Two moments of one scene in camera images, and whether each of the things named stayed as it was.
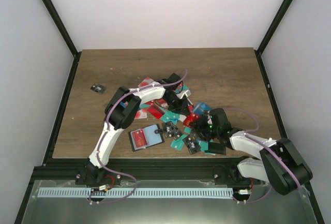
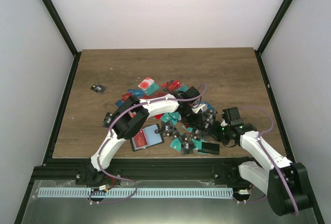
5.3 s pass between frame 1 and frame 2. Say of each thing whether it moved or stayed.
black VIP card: stayed
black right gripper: moved
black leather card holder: stayed
